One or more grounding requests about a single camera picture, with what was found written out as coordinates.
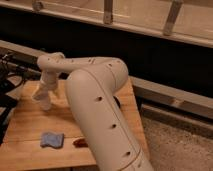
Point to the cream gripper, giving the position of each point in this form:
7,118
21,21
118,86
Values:
48,81

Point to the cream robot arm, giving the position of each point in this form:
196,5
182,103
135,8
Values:
90,88

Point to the black ceramic bowl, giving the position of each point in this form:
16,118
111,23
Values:
117,101

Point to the blue sponge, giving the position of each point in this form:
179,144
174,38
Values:
50,139

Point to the metal window railing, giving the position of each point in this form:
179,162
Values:
183,20

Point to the black equipment with cables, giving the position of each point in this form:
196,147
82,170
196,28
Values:
9,81

